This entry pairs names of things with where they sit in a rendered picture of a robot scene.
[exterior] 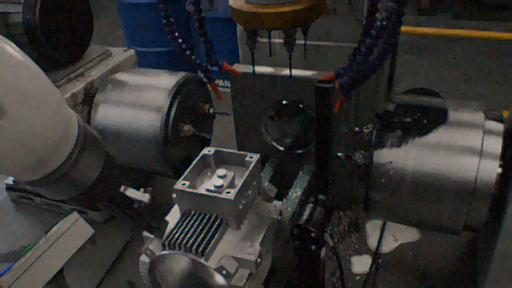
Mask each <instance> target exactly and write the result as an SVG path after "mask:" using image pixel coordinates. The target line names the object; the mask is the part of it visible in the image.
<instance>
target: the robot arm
mask: <svg viewBox="0 0 512 288"><path fill-rule="evenodd" d="M0 175H4V176H9V177H13V178H14V180H15V181H17V182H20V183H21V184H24V185H26V186H28V187H30V188H32V189H34V190H35V191H38V192H39V193H41V194H42V195H44V196H47V197H48V198H51V199H56V200H62V199H63V200H65V201H68V202H69V203H70V204H72V205H73V206H79V207H87V206H93V205H95V206H98V207H100V208H102V209H103V210H104V211H107V212H109V213H111V214H112V215H114V216H116V217H117V218H120V217H122V216H123V217H124V218H126V219H127V220H128V221H134V220H135V222H134V224H135V225H137V226H138V227H140V228H141V229H142V230H145V231H146V232H147V233H148V234H150V235H152V236H153V237H156V238H158V239H161V240H163V239H164V236H165V234H166V230H167V227H168V225H169V223H170V222H169V221H168V220H166V219H165V218H164V217H163V216H162V214H163V211H164V210H163V208H162V207H161V205H160V204H159V202H158V201H156V198H155V197H154V196H153V193H154V191H153V190H152V189H151V188H145V189H142V188H141V189H140V191H136V190H134V188H133V187H132V184H131V183H130V182H128V181H126V180H125V178H124V177H122V176H121V175H120V174H119V169H118V165H117V160H116V158H115V157H114V156H113V155H112V153H111V152H108V151H107V149H106V148H105V147H104V144H103V140H102V138H101V137H100V136H99V135H98V133H96V132H95V131H94V130H93V128H91V127H89V126H88V124H87V123H85V122H84V121H83V119H82V118H80V117H79V116H78V114H77V113H75V112H74V111H73V110H72V109H70V108H69V107H68V104H66V101H65V99H64V98H63V95H62V94H61V93H60V91H59V89H57V88H56V87H55V86H54V84H52V82H51V81H50V80H49V79H48V77H47V76H46V75H45V74H44V72H43V71H42V70H40V69H39V67H38V66H37V65H35V64H34V62H33V61H32V60H30V59H29V57H28V56H27V55H25V54H24V52H23V51H21V50H19V48H18V47H17V46H15V45H14V44H13V43H11V42H10V41H9V40H7V39H5V38H4V37H2V36H0Z"/></svg>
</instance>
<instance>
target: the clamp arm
mask: <svg viewBox="0 0 512 288"><path fill-rule="evenodd" d="M335 84H336V82H335V81H334V80H327V79H317V81H316V83H315V84H314V197H318V198H322V197H323V198H322V199H323V200H325V201H327V202H328V203H329V204H330V205H331V204H332V160H333V135H334V109H335Z"/></svg>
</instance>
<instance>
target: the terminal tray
mask: <svg viewBox="0 0 512 288"><path fill-rule="evenodd" d="M221 166H222V167H221ZM217 167H221V168H218V169H217ZM211 168H212V169H211ZM219 169H220V170H219ZM209 170H210V171H209ZM216 170H217V171H216ZM208 171H209V172H210V175H209V173H208ZM234 172H235V173H234ZM236 173H237V174H238V176H237V174H236ZM235 174H236V175H235ZM240 175H242V176H243V177H242V176H240ZM208 176H209V178H208ZM204 177H205V179H207V178H208V179H207V180H205V179H204ZM234 178H235V181H236V182H235V181H234ZM197 179H198V180H197ZM203 180H204V185H203ZM209 180H210V181H209ZM240 180H241V181H240ZM199 181H200V183H199ZM201 185H202V186H201ZM237 185H239V186H237ZM200 186H201V187H200ZM236 186H237V188H236ZM262 186H263V185H262V173H261V162H260V155H259V154H254V153H248V152H236V151H231V150H225V149H220V148H214V147H205V149H204V151H203V152H201V153H200V156H199V157H197V159H196V160H195V162H194V163H193V164H192V165H191V167H190V168H189V169H188V170H187V172H186V173H185V174H184V176H182V177H181V180H180V181H178V182H177V183H176V186H174V191H175V195H176V203H177V206H178V207H179V211H180V215H182V213H183V212H184V211H185V210H186V212H188V211H189V210H191V213H192V212H193V211H194V210H195V211H196V214H197V213H198V211H201V214H203V213H204V211H206V214H207V215H209V213H210V212H211V214H212V218H213V217H214V215H215V214H216V215H217V218H218V220H219V219H220V215H222V218H223V222H225V220H226V218H228V222H229V226H230V228H232V229H233V230H235V231H237V230H241V225H244V220H247V215H249V210H250V211H252V210H253V206H255V201H258V196H260V190H259V189H260V188H261V187H262ZM195 187H196V188H195ZM199 190H200V191H199ZM252 205H253V206H252Z"/></svg>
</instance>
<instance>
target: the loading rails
mask: <svg viewBox="0 0 512 288"><path fill-rule="evenodd" d="M273 160H274V161H273ZM273 160H272V158H270V160H269V154H265V155H264V157H263V158H262V160H261V161H260V162H261V170H265V171H263V173H264V174H263V173H262V171H261V173H262V177H263V178H262V181H263V184H264V183H265V182H264V181H267V180H268V178H269V180H268V181H269V183H270V184H271V185H272V186H274V187H275V188H276V189H277V192H276V194H275V196H274V197H273V200H274V201H280V200H281V198H282V197H283V191H282V172H281V160H278V159H277V162H275V161H276V159H273ZM269 161H270V162H269ZM278 161H279V162H278ZM266 162H267V164H268V165H269V166H268V165H267V167H266V164H265V163H266ZM272 164H273V165H272ZM275 164H276V165H275ZM263 165H264V168H263ZM304 165H305V164H304ZM306 165H307V164H306ZM306 165H305V167H306V168H307V170H306V168H305V167H304V166H303V168H302V170H303V169H304V170H306V171H305V172H302V170H301V172H302V173H303V175H302V173H301V172H300V173H301V174H300V173H299V175H298V178H297V179H298V180H296V183H295V184H293V185H295V186H293V187H292V189H291V191H292V192H291V191H290V193H291V194H292V195H291V196H292V197H293V199H292V197H291V196H290V194H289V199H288V197H287V198H286V200H285V202H284V204H283V206H285V203H286V207H285V209H284V211H285V210H286V211H287V212H289V214H288V213H286V214H285V215H288V216H287V219H288V221H287V222H288V225H287V226H288V227H287V229H286V232H285V234H284V235H283V240H282V241H281V243H280V244H283V245H284V257H283V261H282V263H281V265H280V267H276V266H273V265H272V267H271V269H270V270H269V274H268V276H267V278H266V280H265V282H264V285H263V286H264V287H265V288H284V286H285V284H286V283H287V282H289V283H293V284H298V264H295V261H296V259H297V258H298V256H295V255H294V253H293V242H292V241H291V240H290V238H289V235H288V231H289V229H290V227H291V225H292V224H293V221H294V220H296V219H297V217H298V211H299V208H300V206H301V205H302V203H303V201H304V200H305V199H307V198H308V197H314V169H313V168H314V165H309V164H308V165H309V166H308V167H309V168H308V167H307V166H306ZM270 166H271V167H270ZM274 167H276V168H274ZM310 167H311V169H312V170H311V169H310ZM267 168H268V169H269V170H268V173H266V172H267V170H266V169H267ZM271 168H272V170H271ZM309 169H310V170H311V171H310V170H309ZM269 171H272V172H269ZM269 173H270V174H269ZM271 173H273V174H271ZM305 173H306V174H307V175H305ZM265 175H266V178H267V179H266V178H265ZM301 176H303V177H302V179H301V178H300V177H301ZM303 178H304V179H303ZM306 181H307V182H306ZM298 182H299V184H300V185H299V184H298ZM304 182H306V183H304ZM263 184H262V185H263ZM304 184H306V186H305V185H304ZM302 185H303V186H302ZM301 186H302V187H301ZM304 186H305V187H304ZM298 187H299V188H298ZM297 189H298V191H297ZM299 190H300V193H299ZM293 191H294V192H295V193H294V192H293ZM298 193H299V195H298ZM294 194H295V195H294ZM293 195H294V196H295V197H294V196H293ZM296 195H298V196H296ZM287 202H288V205H287ZM290 202H291V204H290V205H289V203H290ZM294 203H295V204H294ZM296 203H297V204H296ZM288 206H289V209H291V211H288ZM293 206H295V207H293Z"/></svg>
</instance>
